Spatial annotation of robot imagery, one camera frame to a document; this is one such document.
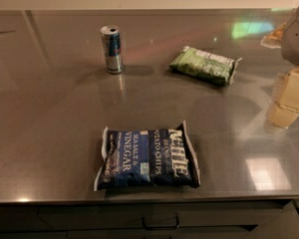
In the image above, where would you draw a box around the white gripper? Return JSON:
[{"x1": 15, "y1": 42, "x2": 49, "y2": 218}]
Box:
[{"x1": 260, "y1": 6, "x2": 299, "y2": 133}]

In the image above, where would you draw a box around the redbull can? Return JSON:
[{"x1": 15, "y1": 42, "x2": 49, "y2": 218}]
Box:
[{"x1": 101, "y1": 25, "x2": 124, "y2": 74}]

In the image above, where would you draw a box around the green chip bag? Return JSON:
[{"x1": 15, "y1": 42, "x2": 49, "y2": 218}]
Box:
[{"x1": 169, "y1": 46, "x2": 241, "y2": 87}]

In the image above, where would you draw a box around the blue kettle chip bag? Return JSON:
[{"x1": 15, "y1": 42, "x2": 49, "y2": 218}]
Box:
[{"x1": 94, "y1": 120, "x2": 200, "y2": 191}]

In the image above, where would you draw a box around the black drawer handle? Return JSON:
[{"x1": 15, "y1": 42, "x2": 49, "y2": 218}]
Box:
[{"x1": 142, "y1": 214, "x2": 179, "y2": 231}]

